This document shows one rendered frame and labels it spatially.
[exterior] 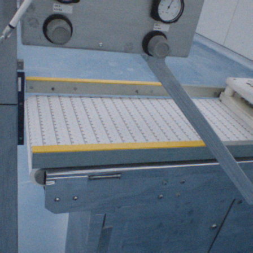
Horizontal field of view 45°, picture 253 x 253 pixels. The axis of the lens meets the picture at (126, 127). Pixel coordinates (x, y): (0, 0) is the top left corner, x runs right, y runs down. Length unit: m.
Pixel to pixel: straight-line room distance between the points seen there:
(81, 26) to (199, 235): 0.68
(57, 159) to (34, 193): 1.15
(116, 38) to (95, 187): 0.28
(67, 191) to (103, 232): 0.20
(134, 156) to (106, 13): 0.26
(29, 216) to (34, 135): 0.98
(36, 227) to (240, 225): 0.90
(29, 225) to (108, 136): 0.96
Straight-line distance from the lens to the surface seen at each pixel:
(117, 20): 0.38
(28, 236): 1.47
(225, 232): 0.96
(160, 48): 0.39
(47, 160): 0.50
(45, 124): 0.62
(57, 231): 1.48
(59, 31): 0.35
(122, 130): 0.64
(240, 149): 0.65
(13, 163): 0.86
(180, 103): 0.48
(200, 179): 0.65
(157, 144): 0.55
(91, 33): 0.38
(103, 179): 0.55
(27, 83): 0.72
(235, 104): 0.86
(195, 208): 0.80
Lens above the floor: 1.14
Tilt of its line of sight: 30 degrees down
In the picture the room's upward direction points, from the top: 12 degrees clockwise
